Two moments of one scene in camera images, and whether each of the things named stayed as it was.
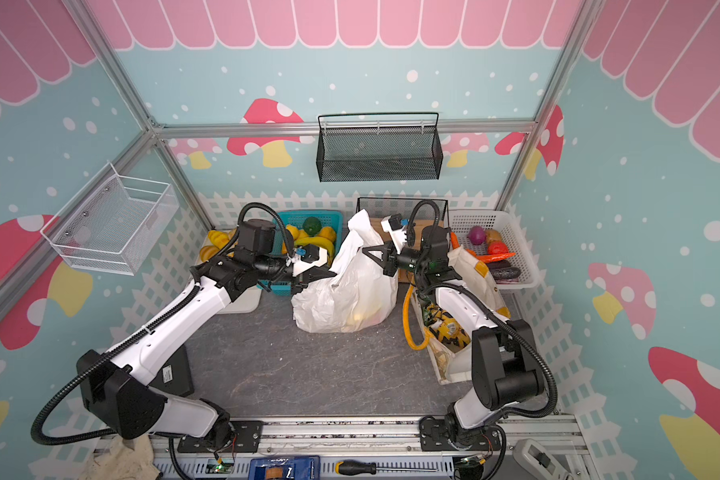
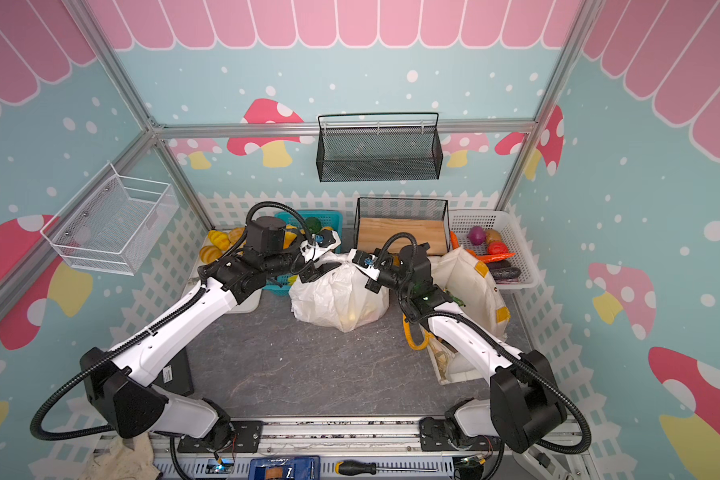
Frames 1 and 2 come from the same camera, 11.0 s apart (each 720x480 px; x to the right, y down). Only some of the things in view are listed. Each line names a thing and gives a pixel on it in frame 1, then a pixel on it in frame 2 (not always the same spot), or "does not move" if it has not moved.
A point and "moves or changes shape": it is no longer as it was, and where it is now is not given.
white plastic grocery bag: (361, 296) moves or changes shape
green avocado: (312, 226) does not move
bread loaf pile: (217, 241) does not move
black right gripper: (393, 260) to (366, 267)
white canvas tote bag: (450, 347) does not move
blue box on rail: (286, 468) does not move
